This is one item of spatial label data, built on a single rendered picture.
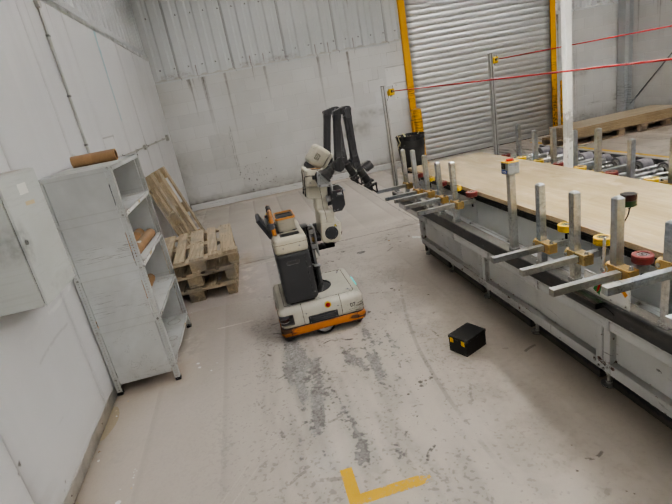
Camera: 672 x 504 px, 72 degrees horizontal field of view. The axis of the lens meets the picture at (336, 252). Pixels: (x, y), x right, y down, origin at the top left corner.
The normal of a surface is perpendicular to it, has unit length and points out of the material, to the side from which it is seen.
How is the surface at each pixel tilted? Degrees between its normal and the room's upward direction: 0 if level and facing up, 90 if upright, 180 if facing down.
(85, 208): 90
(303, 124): 90
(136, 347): 90
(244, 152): 90
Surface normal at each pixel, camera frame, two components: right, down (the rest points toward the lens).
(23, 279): 0.21, 0.29
